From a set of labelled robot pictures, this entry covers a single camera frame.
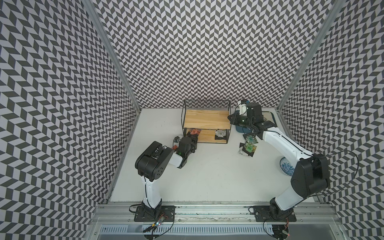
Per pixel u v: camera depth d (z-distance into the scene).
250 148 0.96
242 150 0.96
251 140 0.99
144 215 0.67
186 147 0.76
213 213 0.75
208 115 0.94
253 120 0.65
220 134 1.02
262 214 0.74
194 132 1.02
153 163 0.51
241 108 0.75
